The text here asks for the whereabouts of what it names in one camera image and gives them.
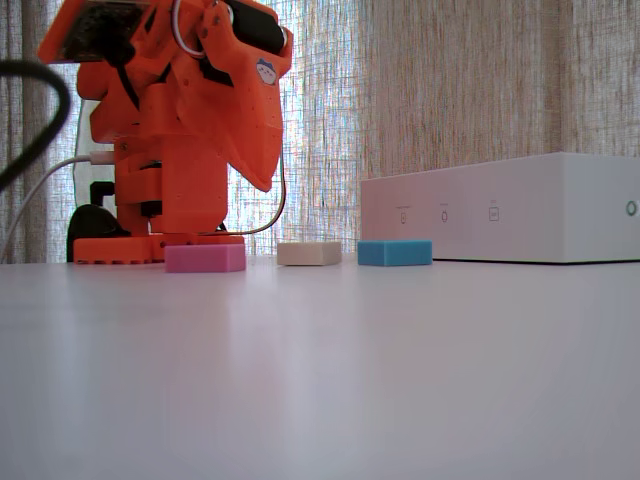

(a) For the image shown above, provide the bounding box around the orange gripper black motor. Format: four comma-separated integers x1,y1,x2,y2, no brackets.
147,0,295,194

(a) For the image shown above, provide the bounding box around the pink foam cuboid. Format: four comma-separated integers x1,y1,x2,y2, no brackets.
164,243,248,275

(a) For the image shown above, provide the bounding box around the cream white foam cuboid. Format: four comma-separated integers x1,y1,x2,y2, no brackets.
276,241,344,267

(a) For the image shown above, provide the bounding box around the blue foam cuboid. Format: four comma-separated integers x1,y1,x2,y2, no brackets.
356,239,434,268

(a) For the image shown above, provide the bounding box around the white bin box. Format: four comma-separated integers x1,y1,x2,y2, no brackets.
359,152,640,265

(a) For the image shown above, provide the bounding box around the white sheer curtain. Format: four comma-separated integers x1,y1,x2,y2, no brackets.
73,97,119,201

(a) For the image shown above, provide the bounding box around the black table clamp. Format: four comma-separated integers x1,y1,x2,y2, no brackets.
66,181,132,264

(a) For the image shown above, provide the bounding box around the beige woven curtain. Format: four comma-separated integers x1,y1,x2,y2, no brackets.
0,0,640,265

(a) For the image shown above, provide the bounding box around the black white servo wire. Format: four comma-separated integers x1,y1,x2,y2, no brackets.
219,154,290,238
170,0,207,57

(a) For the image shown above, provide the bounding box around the thin black camera cable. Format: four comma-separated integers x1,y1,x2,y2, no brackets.
102,29,144,112

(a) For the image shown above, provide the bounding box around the wrist camera in orange mount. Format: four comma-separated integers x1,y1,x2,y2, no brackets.
37,0,152,66

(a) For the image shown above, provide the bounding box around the thick black cable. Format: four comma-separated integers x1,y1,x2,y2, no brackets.
0,59,73,192

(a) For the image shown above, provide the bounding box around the white usb cable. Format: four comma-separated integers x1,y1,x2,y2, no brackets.
0,151,117,263

